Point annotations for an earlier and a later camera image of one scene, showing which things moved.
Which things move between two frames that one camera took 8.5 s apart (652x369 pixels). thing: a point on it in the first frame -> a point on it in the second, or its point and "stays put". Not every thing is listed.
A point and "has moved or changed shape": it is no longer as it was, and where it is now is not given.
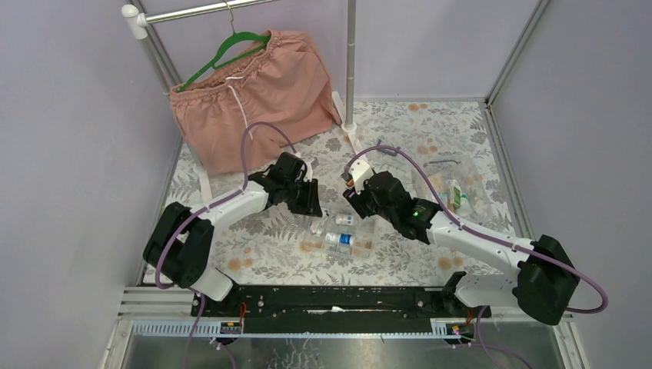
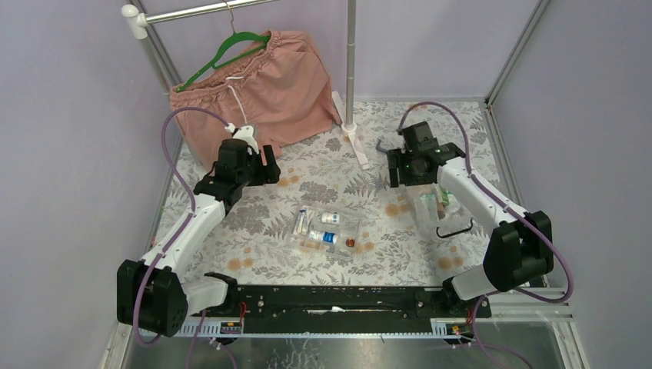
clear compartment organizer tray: (344, 235) has moved or changed shape
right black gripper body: (366, 206) -> (404, 161)
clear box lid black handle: (387, 152) stays put
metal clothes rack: (138, 23) stays put
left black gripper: (310, 197) -> (264, 166)
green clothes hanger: (236, 37) stays put
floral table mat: (451, 148) stays put
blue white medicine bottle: (340, 238) -> (327, 237)
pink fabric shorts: (277, 95) stays put
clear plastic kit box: (460, 184) has moved or changed shape
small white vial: (347, 220) -> (330, 217)
